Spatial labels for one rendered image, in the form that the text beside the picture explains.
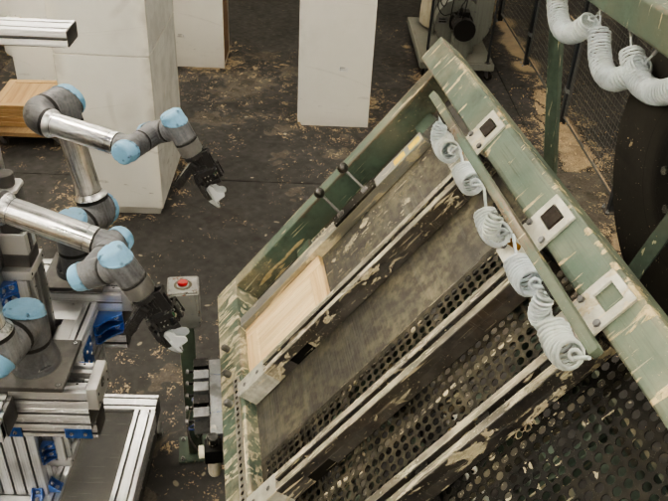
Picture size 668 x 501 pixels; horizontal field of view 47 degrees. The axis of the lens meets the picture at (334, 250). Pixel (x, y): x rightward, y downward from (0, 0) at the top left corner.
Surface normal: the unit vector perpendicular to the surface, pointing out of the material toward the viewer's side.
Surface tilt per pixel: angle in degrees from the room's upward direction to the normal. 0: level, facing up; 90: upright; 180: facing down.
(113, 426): 0
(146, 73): 90
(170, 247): 0
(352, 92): 90
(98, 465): 0
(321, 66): 90
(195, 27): 90
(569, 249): 51
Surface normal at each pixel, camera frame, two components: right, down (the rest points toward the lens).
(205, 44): 0.01, 0.56
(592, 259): -0.74, -0.48
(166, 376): 0.05, -0.82
